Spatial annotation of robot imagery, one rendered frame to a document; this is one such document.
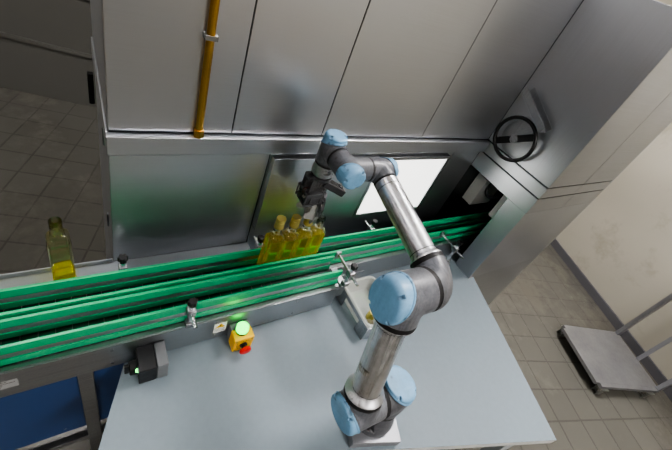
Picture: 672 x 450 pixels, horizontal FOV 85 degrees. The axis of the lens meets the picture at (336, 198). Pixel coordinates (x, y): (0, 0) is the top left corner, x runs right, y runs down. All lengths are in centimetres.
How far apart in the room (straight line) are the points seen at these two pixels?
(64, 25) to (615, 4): 349
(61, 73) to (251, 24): 301
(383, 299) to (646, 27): 136
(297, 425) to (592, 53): 173
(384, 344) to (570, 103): 128
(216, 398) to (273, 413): 19
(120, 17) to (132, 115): 24
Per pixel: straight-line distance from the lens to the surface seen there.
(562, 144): 183
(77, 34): 373
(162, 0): 98
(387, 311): 89
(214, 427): 133
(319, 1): 109
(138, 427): 133
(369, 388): 110
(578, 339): 365
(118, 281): 136
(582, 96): 182
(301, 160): 129
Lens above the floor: 201
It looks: 36 degrees down
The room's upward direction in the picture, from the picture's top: 24 degrees clockwise
